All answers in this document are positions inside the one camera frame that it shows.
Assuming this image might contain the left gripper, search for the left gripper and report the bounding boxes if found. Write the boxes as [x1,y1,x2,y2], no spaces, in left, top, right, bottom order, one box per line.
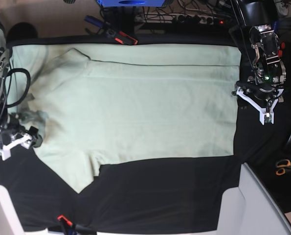
[235,81,284,110]

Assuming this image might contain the orange handled scissors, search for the orange handled scissors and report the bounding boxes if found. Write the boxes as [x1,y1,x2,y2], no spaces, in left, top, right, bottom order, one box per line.
[275,159,291,176]

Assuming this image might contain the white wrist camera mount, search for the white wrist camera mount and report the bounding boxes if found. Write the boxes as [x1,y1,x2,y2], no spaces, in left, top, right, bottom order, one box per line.
[232,86,284,125]
[0,132,36,161]

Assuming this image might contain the light green T-shirt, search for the light green T-shirt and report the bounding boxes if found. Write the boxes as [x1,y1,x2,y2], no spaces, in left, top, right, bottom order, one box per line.
[11,44,241,192]

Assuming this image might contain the blue orange clamp right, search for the blue orange clamp right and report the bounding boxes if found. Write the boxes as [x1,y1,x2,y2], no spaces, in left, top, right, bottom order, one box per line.
[269,18,288,69]

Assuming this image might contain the black table cloth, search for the black table cloth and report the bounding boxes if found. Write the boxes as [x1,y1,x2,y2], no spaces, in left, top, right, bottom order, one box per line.
[0,38,291,234]

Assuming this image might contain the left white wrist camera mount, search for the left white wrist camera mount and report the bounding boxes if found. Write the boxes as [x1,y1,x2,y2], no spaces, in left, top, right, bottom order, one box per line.
[232,86,284,125]

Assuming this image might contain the white chair left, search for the white chair left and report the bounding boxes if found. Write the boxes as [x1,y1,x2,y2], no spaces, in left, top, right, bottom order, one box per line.
[0,185,49,235]

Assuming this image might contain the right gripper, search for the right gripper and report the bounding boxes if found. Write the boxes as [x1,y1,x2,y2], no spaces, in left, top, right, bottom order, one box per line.
[0,113,43,148]

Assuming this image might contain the white power strip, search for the white power strip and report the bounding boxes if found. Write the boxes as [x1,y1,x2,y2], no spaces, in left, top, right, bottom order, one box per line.
[135,12,227,25]

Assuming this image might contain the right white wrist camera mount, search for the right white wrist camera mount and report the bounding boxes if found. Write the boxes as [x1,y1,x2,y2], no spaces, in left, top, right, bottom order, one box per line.
[0,132,36,161]

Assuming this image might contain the grey chair right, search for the grey chair right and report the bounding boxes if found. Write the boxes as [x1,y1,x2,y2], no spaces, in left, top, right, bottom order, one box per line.
[216,164,291,235]

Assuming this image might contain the blue box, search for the blue box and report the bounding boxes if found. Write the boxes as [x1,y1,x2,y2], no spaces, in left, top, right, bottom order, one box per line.
[97,0,173,7]

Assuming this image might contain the white wall socket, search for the white wall socket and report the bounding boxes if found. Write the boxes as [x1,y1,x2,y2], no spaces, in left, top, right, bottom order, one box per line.
[274,0,289,17]

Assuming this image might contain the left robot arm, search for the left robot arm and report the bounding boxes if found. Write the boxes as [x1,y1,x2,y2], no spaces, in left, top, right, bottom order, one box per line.
[231,0,286,113]

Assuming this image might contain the blue orange clamp top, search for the blue orange clamp top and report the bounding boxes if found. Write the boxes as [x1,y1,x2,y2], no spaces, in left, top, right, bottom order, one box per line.
[84,15,138,46]

